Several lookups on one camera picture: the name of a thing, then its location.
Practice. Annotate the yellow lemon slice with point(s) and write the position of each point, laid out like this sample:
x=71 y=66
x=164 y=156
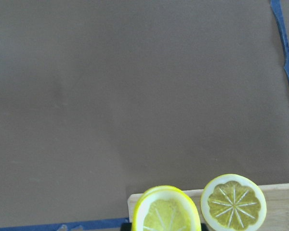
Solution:
x=165 y=208

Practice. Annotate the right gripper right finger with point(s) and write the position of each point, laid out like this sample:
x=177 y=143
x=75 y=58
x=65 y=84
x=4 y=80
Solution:
x=204 y=227

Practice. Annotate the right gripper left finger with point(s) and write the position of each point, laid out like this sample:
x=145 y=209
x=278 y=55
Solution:
x=126 y=227

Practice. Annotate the lemon slice on board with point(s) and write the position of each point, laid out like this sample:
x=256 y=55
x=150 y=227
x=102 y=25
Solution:
x=231 y=202

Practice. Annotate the wooden cutting board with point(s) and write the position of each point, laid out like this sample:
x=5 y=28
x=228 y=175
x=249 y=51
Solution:
x=277 y=203

